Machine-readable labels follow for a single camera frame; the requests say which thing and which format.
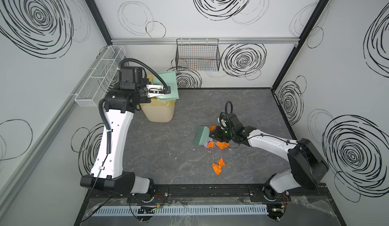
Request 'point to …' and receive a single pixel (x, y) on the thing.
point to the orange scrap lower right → (217, 167)
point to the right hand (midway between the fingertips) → (207, 136)
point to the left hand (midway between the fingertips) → (144, 82)
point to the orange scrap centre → (222, 145)
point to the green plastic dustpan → (169, 79)
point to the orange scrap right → (211, 127)
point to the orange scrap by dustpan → (210, 144)
